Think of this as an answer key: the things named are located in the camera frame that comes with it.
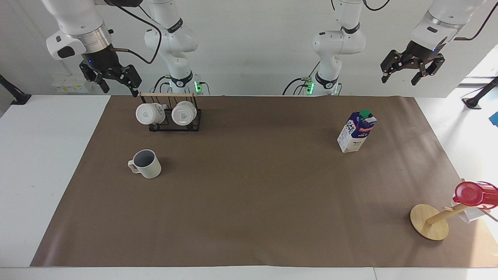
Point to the blue object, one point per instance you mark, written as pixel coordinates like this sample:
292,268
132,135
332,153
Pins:
495,119

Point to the blue and white milk carton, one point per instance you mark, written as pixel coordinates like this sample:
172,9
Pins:
355,134

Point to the white wall socket box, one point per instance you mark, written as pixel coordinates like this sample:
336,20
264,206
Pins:
72,84

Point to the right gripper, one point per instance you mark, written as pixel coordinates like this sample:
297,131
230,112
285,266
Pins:
103,59

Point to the white mug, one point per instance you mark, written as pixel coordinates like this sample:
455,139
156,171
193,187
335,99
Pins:
182,114
147,114

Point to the wooden mug tree stand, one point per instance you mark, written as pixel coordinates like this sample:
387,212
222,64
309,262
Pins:
426,223

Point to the red plastic cup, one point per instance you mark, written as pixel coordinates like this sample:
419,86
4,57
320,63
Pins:
472,193

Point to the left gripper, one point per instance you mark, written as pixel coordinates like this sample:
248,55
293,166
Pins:
422,52

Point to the beige mug with grey inside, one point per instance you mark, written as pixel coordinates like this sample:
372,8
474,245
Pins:
149,168

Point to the black stand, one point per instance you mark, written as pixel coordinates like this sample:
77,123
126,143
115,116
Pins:
17,99
472,102

